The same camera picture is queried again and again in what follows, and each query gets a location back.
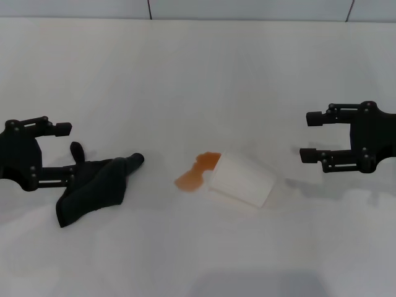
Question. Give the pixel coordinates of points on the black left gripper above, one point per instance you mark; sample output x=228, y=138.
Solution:
x=18, y=154

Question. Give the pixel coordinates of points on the dark blue rag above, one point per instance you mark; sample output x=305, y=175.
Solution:
x=102, y=185

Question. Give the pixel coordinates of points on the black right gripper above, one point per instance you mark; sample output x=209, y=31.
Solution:
x=382, y=136

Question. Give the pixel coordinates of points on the orange-brown liquid stain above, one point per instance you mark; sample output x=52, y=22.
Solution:
x=188, y=181

